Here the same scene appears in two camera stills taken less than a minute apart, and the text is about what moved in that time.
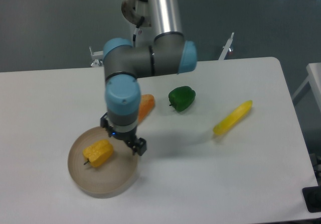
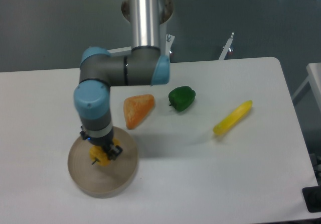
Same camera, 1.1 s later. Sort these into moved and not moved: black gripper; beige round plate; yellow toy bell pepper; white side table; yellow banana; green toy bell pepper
Moved: black gripper; yellow toy bell pepper
Not moved: green toy bell pepper; beige round plate; yellow banana; white side table
